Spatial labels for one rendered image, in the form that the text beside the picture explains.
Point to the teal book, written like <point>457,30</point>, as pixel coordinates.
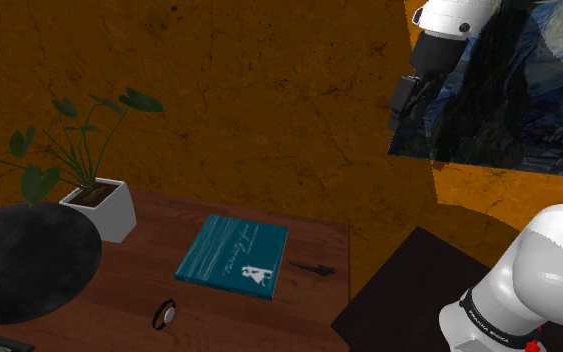
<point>234,253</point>

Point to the brown wooden table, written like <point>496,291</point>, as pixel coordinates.
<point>125,287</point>

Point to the black wristwatch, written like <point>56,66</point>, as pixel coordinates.
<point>165,315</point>

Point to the large black round object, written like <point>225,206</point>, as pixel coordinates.
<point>27,263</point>

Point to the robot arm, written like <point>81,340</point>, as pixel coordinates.
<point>529,278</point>

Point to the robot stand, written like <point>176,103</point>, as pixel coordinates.
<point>408,297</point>

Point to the green plant in white pot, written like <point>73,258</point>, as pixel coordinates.
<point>108,209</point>

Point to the black pen-like tool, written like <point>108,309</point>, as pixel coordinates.
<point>315,268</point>

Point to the blue night sky wall painting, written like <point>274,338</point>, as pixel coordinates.
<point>505,97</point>

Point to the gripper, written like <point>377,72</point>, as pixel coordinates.
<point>437,52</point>

